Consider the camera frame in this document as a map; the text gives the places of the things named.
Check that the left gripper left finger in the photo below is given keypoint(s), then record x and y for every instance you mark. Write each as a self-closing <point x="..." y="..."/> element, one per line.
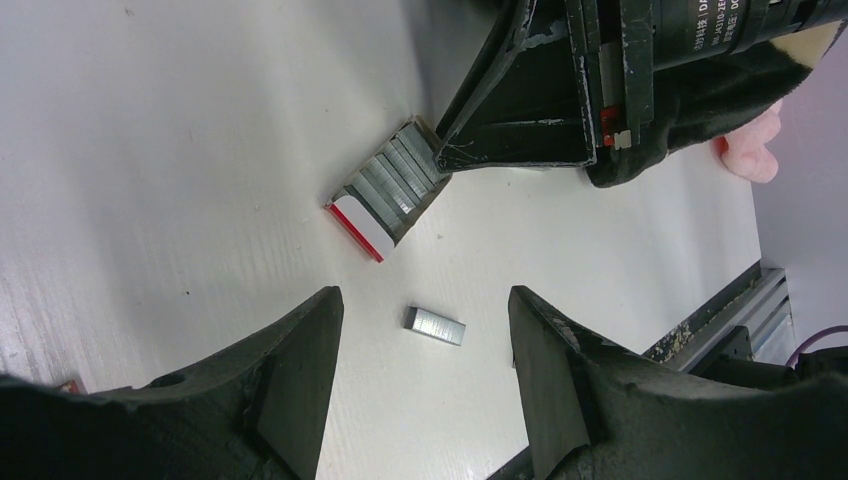
<point x="254" y="410"/>

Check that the pink cloth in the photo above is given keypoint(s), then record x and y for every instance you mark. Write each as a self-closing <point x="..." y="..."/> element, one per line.
<point x="744" y="151"/>

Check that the black pillow with beige flowers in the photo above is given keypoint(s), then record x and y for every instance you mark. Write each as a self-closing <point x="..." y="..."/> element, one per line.
<point x="708" y="98"/>

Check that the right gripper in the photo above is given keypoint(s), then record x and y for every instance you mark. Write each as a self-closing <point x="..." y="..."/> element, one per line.
<point x="517" y="108"/>

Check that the box of staples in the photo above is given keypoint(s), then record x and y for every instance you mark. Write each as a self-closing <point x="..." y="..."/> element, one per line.
<point x="380" y="202"/>

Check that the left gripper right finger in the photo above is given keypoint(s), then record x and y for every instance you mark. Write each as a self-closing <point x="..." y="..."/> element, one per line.
<point x="595" y="410"/>

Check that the closed red white staple box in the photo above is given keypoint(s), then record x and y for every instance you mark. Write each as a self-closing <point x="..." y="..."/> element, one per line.
<point x="73" y="386"/>

